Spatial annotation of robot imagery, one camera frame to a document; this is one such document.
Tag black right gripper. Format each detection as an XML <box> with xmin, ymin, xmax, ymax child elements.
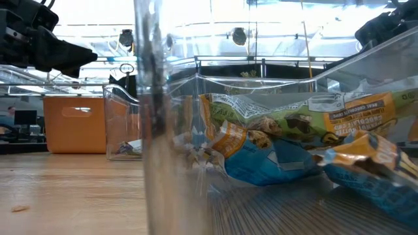
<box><xmin>354</xmin><ymin>0</ymin><xmax>418</xmax><ymax>45</ymax></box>

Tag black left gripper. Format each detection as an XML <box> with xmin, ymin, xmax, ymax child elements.
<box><xmin>0</xmin><ymin>8</ymin><xmax>99</xmax><ymax>80</ymax></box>

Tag green orange granola bar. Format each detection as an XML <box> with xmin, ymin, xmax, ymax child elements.
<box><xmin>199</xmin><ymin>87</ymin><xmax>418</xmax><ymax>148</ymax></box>

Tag blue orange granola bar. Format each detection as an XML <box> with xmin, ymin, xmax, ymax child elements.
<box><xmin>208</xmin><ymin>119</ymin><xmax>323</xmax><ymax>187</ymax></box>
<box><xmin>315</xmin><ymin>129</ymin><xmax>418</xmax><ymax>228</ymax></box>

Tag narrow clear plastic bin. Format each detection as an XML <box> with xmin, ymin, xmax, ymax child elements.
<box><xmin>133</xmin><ymin>0</ymin><xmax>418</xmax><ymax>235</ymax></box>

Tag black ceiling lamp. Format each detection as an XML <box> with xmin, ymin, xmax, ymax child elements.
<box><xmin>231</xmin><ymin>27</ymin><xmax>248</xmax><ymax>46</ymax></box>
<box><xmin>118</xmin><ymin>29</ymin><xmax>135</xmax><ymax>48</ymax></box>

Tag orange plastic bin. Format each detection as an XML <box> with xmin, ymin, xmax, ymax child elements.
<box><xmin>43</xmin><ymin>96</ymin><xmax>141</xmax><ymax>154</ymax></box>

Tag black monitor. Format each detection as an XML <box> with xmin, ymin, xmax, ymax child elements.
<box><xmin>13</xmin><ymin>110</ymin><xmax>38</xmax><ymax>126</ymax></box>

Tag wide clear plastic bin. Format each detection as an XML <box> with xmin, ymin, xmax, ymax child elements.
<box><xmin>103</xmin><ymin>84</ymin><xmax>144</xmax><ymax>161</ymax></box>

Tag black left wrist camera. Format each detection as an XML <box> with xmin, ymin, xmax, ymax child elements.
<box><xmin>19</xmin><ymin>0</ymin><xmax>60</xmax><ymax>33</ymax></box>

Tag black clamp with ring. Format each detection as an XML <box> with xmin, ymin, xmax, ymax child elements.
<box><xmin>108</xmin><ymin>63</ymin><xmax>138</xmax><ymax>99</ymax></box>

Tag black aluminium table frame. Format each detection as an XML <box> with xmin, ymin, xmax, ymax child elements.
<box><xmin>194</xmin><ymin>55</ymin><xmax>334</xmax><ymax>95</ymax></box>

